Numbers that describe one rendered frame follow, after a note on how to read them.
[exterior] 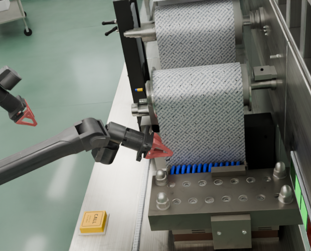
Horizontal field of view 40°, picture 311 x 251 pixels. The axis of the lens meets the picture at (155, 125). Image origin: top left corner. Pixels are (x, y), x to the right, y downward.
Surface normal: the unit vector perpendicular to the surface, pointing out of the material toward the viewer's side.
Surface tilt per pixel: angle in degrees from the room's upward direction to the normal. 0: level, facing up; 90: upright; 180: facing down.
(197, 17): 50
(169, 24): 59
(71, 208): 0
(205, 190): 0
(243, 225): 90
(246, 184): 0
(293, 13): 90
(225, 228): 90
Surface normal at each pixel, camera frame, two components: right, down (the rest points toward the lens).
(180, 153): -0.07, 0.57
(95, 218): -0.15, -0.82
